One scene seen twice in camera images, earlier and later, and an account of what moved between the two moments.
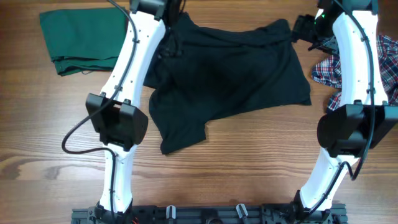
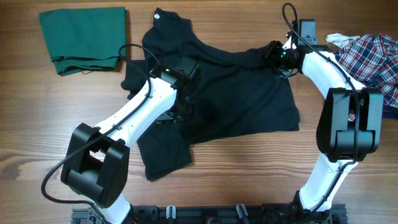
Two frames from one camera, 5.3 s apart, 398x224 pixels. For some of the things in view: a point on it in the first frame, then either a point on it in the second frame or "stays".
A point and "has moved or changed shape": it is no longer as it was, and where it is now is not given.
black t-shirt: (196, 73) has moved or changed shape
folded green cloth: (81, 40) stays
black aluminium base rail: (259, 213) stays
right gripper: (300, 28) → (270, 53)
